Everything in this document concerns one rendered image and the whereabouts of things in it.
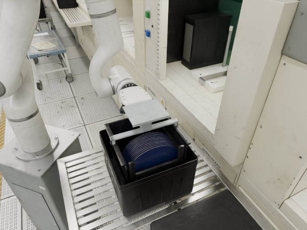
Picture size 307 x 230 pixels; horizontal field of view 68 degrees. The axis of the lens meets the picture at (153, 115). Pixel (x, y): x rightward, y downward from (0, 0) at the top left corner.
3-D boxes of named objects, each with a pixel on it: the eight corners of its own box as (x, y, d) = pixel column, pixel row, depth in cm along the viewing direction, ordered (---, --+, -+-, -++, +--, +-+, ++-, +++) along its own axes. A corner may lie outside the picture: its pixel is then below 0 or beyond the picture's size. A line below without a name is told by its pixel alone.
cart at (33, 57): (31, 63, 357) (20, 32, 328) (65, 57, 376) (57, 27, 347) (38, 91, 288) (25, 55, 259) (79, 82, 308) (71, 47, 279)
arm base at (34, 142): (4, 154, 100) (-15, 122, 88) (35, 128, 114) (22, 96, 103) (39, 165, 95) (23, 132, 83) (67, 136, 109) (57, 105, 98)
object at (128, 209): (162, 142, 105) (163, 113, 95) (194, 190, 85) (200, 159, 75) (103, 161, 97) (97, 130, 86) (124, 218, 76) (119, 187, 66)
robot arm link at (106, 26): (69, 23, 68) (100, 104, 86) (119, 9, 71) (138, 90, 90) (66, 17, 75) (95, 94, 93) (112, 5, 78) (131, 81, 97)
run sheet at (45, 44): (29, 45, 293) (28, 43, 292) (46, 40, 306) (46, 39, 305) (39, 51, 276) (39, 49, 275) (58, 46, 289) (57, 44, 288)
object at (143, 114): (162, 147, 101) (165, 86, 82) (185, 182, 87) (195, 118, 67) (109, 164, 94) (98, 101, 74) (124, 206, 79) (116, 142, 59)
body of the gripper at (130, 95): (141, 96, 88) (153, 112, 80) (116, 102, 85) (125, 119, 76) (141, 79, 83) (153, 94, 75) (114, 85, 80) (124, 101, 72)
